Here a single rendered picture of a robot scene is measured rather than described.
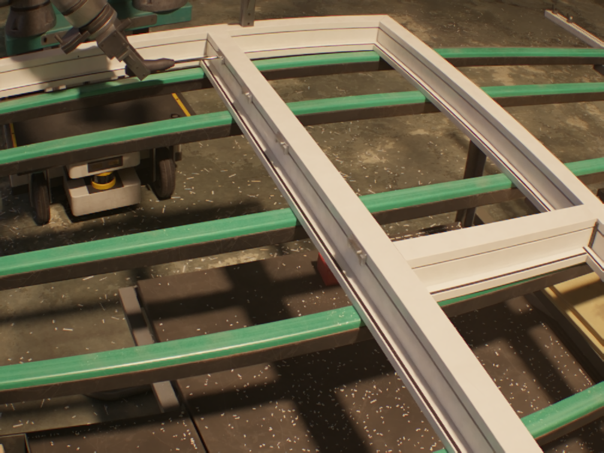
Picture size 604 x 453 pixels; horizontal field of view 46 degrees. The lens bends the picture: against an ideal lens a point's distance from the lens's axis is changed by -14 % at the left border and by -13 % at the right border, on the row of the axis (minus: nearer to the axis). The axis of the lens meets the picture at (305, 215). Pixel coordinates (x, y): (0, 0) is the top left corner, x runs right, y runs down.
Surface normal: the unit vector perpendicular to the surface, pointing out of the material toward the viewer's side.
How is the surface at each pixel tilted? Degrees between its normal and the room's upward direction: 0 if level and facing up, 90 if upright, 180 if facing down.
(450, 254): 90
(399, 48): 90
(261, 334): 0
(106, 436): 0
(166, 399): 0
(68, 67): 90
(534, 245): 90
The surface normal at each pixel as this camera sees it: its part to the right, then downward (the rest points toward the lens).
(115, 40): 0.36, 0.57
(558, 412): 0.07, -0.83
